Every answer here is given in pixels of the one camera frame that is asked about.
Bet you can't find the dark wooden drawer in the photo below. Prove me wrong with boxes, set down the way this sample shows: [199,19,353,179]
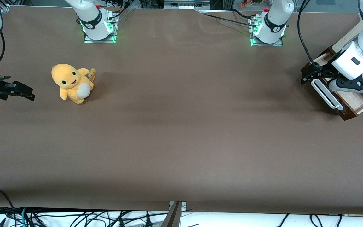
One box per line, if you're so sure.
[301,46,363,121]

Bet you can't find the beige drawer cabinet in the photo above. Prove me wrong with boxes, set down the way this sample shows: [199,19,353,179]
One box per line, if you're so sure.
[332,13,363,82]

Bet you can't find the yellow plush toy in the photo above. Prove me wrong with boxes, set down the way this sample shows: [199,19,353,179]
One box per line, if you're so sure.
[51,63,96,105]

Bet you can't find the orange background objects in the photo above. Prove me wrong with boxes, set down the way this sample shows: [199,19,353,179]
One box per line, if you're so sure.
[240,0,264,8]

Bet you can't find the brown table cover sheet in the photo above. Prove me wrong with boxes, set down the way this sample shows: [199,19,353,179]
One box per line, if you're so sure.
[0,6,363,215]

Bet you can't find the grey metal profile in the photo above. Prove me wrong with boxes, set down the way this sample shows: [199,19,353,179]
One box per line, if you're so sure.
[161,202,182,227]

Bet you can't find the black left wrist camera bracket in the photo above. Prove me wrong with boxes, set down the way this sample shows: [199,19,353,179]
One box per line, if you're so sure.
[328,77,363,94]

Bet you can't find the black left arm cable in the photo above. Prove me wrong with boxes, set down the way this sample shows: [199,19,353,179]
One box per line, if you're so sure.
[297,0,324,73]

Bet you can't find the clear arm base plate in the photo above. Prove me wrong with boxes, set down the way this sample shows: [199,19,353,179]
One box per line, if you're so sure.
[83,14,117,44]
[249,17,284,47]

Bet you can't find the short black table cable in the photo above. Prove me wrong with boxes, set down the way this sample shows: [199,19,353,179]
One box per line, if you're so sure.
[230,9,254,19]

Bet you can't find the long black table cable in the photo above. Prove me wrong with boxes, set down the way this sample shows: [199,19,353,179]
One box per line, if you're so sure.
[199,12,257,27]

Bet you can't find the black base cable bundle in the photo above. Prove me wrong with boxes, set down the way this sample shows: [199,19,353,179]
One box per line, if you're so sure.
[106,0,135,24]

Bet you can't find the aluminium frame piece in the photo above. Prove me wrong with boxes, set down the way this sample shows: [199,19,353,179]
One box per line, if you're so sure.
[164,0,211,10]

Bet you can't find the tangled black cable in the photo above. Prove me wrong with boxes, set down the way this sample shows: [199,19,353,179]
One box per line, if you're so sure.
[27,210,169,227]

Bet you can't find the small metal bracket plate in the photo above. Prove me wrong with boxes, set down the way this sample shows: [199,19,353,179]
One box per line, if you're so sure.
[169,201,187,211]

